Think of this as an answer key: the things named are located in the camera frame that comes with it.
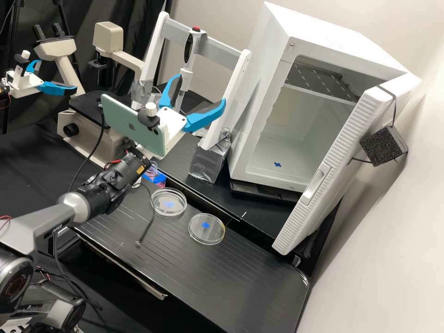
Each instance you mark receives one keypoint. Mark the petri dish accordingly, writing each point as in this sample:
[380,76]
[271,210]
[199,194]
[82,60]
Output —
[169,203]

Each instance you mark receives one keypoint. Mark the right wrist camera phone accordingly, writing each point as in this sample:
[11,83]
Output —
[121,118]

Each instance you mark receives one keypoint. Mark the small bottle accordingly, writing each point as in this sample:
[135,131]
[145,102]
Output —
[153,171]

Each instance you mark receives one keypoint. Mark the petri dish lid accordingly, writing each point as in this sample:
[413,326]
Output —
[206,229]

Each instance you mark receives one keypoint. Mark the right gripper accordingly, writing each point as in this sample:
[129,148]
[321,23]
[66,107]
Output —
[173,121]

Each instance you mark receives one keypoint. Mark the white incubator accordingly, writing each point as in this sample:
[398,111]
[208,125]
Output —
[274,52]

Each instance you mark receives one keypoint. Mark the white pipette stand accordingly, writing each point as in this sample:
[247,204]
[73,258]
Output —
[222,52]

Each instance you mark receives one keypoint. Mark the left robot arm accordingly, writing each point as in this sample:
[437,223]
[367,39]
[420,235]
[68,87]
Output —
[3,93]

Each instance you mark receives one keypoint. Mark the black tray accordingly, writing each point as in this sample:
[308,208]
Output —
[263,192]

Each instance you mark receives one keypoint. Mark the incubator door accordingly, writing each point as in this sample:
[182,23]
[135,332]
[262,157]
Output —
[333,166]

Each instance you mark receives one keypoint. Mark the pipette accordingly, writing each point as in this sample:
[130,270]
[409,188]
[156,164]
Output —
[189,48]

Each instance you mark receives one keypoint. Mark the cream microscope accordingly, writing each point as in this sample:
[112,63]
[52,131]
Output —
[67,69]

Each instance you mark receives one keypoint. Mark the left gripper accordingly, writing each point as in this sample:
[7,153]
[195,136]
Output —
[24,83]

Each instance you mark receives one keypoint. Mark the blue bottle holder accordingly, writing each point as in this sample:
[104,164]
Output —
[157,179]

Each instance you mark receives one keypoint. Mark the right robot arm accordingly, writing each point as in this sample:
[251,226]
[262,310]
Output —
[52,215]

